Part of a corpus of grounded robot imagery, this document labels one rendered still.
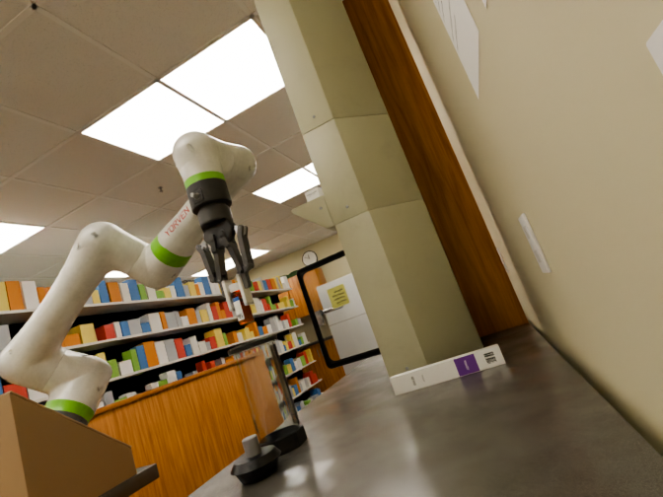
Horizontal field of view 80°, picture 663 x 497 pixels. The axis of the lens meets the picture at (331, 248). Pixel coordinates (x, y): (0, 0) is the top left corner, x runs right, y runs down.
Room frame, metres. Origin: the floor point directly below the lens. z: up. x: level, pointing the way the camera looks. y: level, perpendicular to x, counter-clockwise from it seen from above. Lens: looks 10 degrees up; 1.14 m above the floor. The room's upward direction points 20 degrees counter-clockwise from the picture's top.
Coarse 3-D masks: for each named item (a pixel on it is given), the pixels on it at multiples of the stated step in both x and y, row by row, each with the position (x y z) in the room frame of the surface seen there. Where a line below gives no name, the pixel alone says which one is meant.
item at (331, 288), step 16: (320, 272) 1.50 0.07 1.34; (336, 272) 1.47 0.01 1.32; (320, 288) 1.51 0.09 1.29; (336, 288) 1.48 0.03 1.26; (352, 288) 1.46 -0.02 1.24; (320, 304) 1.52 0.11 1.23; (336, 304) 1.49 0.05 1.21; (352, 304) 1.46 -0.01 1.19; (336, 320) 1.50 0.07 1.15; (352, 320) 1.47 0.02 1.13; (368, 320) 1.45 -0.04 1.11; (336, 336) 1.51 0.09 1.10; (352, 336) 1.48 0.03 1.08; (368, 336) 1.46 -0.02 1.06; (336, 352) 1.52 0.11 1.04; (352, 352) 1.49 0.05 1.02
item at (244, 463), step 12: (252, 444) 0.73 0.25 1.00; (252, 456) 0.73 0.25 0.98; (264, 456) 0.71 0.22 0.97; (276, 456) 0.72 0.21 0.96; (240, 468) 0.70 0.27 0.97; (252, 468) 0.70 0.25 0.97; (264, 468) 0.71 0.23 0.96; (276, 468) 0.74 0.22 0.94; (240, 480) 0.72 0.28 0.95; (252, 480) 0.71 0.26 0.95
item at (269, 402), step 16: (240, 352) 0.81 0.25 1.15; (256, 352) 0.82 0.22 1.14; (272, 352) 0.84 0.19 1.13; (240, 368) 0.83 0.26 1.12; (256, 368) 0.82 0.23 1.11; (272, 368) 0.83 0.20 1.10; (256, 384) 0.82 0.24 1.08; (272, 384) 0.83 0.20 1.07; (256, 400) 0.82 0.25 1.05; (272, 400) 0.82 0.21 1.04; (288, 400) 0.85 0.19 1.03; (256, 416) 0.83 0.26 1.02; (272, 416) 0.82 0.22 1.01; (288, 416) 0.84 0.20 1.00; (256, 432) 0.84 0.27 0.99; (272, 432) 0.82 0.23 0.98; (288, 432) 0.83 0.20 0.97
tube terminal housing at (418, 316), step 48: (336, 144) 1.09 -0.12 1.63; (384, 144) 1.15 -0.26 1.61; (336, 192) 1.11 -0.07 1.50; (384, 192) 1.12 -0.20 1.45; (384, 240) 1.09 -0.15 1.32; (432, 240) 1.16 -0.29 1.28; (384, 288) 1.09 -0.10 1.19; (432, 288) 1.13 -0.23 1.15; (384, 336) 1.11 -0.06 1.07; (432, 336) 1.11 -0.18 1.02
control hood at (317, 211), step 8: (312, 200) 1.13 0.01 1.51; (320, 200) 1.12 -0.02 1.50; (296, 208) 1.15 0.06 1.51; (304, 208) 1.14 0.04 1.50; (312, 208) 1.13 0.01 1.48; (320, 208) 1.12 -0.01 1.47; (328, 208) 1.12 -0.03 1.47; (304, 216) 1.14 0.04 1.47; (312, 216) 1.13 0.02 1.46; (320, 216) 1.13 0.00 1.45; (328, 216) 1.12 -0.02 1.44; (320, 224) 1.13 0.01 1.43; (328, 224) 1.12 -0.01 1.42
